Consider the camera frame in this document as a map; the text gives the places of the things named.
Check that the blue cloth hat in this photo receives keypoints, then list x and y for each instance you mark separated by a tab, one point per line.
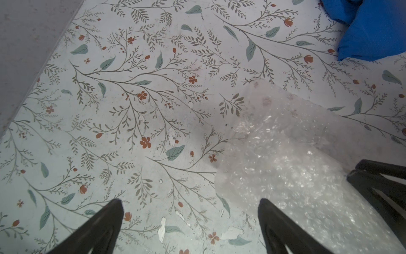
375	29

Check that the clear bubble wrap sheet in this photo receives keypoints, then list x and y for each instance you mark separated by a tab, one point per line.
298	155

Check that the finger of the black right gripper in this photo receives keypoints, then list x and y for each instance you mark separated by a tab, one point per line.
386	196

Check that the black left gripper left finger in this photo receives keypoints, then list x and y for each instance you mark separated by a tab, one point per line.
98	235

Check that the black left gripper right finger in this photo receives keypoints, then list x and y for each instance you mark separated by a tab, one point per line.
281	234

